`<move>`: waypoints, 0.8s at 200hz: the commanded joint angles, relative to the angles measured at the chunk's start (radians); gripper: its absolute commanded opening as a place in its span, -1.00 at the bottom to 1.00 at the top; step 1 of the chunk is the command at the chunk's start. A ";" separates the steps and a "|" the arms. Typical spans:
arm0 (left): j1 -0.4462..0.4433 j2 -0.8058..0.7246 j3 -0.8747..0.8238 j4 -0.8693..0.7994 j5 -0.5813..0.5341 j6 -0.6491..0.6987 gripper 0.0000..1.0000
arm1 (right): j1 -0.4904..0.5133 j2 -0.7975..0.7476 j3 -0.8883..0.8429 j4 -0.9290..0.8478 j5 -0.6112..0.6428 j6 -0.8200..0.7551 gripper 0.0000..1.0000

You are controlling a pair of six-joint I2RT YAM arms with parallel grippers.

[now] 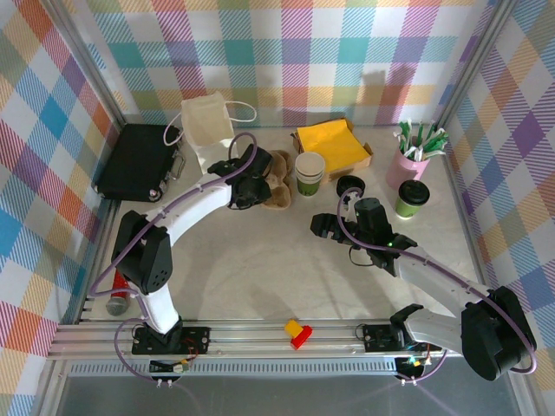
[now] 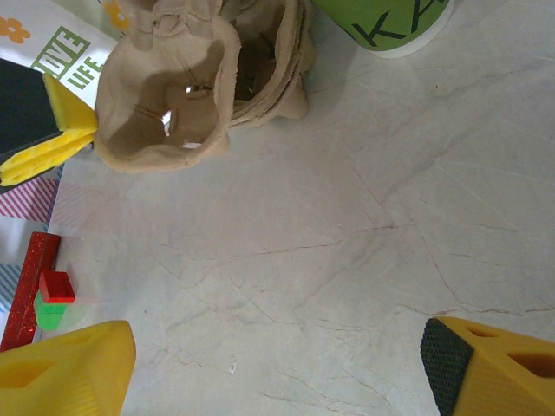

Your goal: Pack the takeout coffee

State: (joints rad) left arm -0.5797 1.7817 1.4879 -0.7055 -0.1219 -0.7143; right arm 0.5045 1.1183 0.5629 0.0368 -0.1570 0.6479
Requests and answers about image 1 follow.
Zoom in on green white paper cup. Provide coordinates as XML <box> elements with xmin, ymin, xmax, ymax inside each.
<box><xmin>294</xmin><ymin>151</ymin><xmax>327</xmax><ymax>177</ymax></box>
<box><xmin>296</xmin><ymin>172</ymin><xmax>325</xmax><ymax>198</ymax></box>
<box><xmin>394</xmin><ymin>192</ymin><xmax>429</xmax><ymax>220</ymax></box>

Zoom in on white paper takeout bag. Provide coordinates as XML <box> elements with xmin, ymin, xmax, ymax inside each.
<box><xmin>162</xmin><ymin>95</ymin><xmax>258</xmax><ymax>177</ymax></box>

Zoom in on black cup lid stack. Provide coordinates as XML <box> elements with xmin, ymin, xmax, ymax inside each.
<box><xmin>336</xmin><ymin>175</ymin><xmax>368</xmax><ymax>201</ymax></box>

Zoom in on yellow napkins in box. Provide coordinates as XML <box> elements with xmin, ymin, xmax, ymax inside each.
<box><xmin>289</xmin><ymin>116</ymin><xmax>375</xmax><ymax>183</ymax></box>

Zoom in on pink straw holder cup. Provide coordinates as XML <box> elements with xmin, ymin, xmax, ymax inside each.
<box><xmin>387</xmin><ymin>146</ymin><xmax>431</xmax><ymax>191</ymax></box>

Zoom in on large red toy brick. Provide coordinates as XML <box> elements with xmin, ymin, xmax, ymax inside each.
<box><xmin>290</xmin><ymin>325</ymin><xmax>314</xmax><ymax>350</ymax></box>

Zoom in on small electronics board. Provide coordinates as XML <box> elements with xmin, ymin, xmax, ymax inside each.
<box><xmin>149</xmin><ymin>357</ymin><xmax>194</xmax><ymax>374</ymax></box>
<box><xmin>396</xmin><ymin>354</ymin><xmax>430</xmax><ymax>374</ymax></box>

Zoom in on black carrying case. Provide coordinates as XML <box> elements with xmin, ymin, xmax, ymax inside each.
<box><xmin>94</xmin><ymin>123</ymin><xmax>186</xmax><ymax>204</ymax></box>

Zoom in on red grey cylindrical object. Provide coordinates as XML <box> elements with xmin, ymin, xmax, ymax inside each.
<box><xmin>105</xmin><ymin>263</ymin><xmax>132</xmax><ymax>317</ymax></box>

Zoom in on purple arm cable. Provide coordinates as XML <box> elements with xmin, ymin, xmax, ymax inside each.
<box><xmin>90</xmin><ymin>132</ymin><xmax>259</xmax><ymax>385</ymax></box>
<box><xmin>337</xmin><ymin>185</ymin><xmax>539</xmax><ymax>387</ymax></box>

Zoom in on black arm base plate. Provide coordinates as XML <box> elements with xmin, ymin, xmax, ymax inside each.
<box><xmin>131</xmin><ymin>325</ymin><xmax>212</xmax><ymax>357</ymax></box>
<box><xmin>362</xmin><ymin>322</ymin><xmax>443</xmax><ymax>353</ymax></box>

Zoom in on long aluminium base rail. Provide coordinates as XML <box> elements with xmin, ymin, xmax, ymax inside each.
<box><xmin>46</xmin><ymin>318</ymin><xmax>521</xmax><ymax>361</ymax></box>

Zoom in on grey slotted cable duct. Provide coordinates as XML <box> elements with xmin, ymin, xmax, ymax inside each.
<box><xmin>64</xmin><ymin>361</ymin><xmax>402</xmax><ymax>379</ymax></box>

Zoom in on aluminium frame post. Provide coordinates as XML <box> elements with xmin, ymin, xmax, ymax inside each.
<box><xmin>431</xmin><ymin>0</ymin><xmax>521</xmax><ymax>129</ymax></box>
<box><xmin>42</xmin><ymin>0</ymin><xmax>131</xmax><ymax>131</ymax></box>

